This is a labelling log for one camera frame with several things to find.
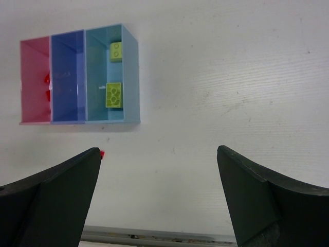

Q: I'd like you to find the red lego brick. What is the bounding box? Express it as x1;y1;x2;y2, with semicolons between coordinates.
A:
44;73;50;84

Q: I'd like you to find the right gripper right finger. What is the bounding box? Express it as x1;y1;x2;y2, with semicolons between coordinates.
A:
217;145;328;246

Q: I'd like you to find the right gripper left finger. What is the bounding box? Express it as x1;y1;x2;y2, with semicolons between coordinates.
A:
1;147;101;246

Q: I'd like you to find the green lego brick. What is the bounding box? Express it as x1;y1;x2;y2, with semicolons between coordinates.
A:
109;42;122;63
105;82;123;109

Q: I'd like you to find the light blue container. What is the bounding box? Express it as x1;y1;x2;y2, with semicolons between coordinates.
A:
85;24;140;124

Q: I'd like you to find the pink container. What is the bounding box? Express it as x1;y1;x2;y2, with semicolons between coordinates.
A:
20;36;51;125

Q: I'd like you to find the red orange lego stack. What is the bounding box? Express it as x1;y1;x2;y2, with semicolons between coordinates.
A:
45;90;51;102

